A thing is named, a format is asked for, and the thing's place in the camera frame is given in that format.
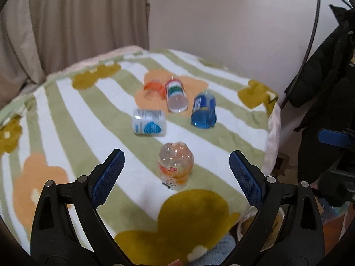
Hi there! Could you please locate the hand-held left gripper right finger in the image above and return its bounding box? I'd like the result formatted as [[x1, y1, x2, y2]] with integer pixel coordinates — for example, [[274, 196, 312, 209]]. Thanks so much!
[[222, 150, 325, 266]]

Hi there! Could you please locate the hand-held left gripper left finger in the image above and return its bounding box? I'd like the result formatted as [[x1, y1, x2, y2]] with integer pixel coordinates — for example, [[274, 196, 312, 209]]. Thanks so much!
[[30, 149, 134, 266]]

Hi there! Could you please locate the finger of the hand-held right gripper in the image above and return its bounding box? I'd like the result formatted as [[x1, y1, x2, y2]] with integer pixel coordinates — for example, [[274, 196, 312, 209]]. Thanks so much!
[[318, 129, 355, 148]]

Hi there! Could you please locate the clear cup with orange label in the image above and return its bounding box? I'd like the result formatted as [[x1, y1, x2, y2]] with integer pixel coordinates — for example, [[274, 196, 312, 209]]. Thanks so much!
[[158, 142, 194, 191]]

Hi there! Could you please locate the orange transparent cup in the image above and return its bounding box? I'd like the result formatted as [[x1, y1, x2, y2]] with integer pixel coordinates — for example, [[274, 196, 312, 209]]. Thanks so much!
[[143, 79, 166, 100]]

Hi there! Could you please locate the clear cup red green label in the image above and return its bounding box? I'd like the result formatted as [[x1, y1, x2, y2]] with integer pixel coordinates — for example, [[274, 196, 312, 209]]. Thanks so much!
[[165, 79, 188, 113]]

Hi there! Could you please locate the brown cardboard box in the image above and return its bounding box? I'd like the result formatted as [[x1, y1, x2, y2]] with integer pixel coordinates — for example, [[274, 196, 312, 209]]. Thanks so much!
[[273, 154, 299, 180]]

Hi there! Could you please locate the white bowl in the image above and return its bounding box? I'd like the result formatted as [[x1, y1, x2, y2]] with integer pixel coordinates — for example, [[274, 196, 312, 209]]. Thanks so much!
[[237, 205, 287, 256]]

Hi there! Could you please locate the striped floral blanket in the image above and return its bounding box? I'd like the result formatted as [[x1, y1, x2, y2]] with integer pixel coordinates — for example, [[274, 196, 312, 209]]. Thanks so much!
[[0, 46, 282, 266]]

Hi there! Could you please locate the black jacket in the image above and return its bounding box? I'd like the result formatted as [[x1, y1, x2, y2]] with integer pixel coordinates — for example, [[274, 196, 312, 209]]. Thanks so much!
[[284, 4, 355, 190]]

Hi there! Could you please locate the clear bottle blue-white label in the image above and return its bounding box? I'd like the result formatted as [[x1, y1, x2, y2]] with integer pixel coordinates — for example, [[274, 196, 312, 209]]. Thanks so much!
[[132, 108, 167, 137]]

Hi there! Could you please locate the light blue towel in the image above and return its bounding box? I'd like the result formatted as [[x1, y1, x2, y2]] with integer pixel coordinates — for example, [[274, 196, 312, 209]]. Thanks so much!
[[213, 233, 241, 266]]

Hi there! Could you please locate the blue plastic bottle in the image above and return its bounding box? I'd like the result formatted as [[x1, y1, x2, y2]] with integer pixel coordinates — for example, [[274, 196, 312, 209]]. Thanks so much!
[[191, 91, 217, 129]]

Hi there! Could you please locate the black curved pole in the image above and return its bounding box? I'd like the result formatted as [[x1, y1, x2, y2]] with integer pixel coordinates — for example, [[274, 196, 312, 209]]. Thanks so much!
[[280, 0, 350, 110]]

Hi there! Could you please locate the beige curtain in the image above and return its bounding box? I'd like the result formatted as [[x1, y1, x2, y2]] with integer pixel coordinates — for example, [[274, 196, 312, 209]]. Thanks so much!
[[0, 0, 152, 96]]

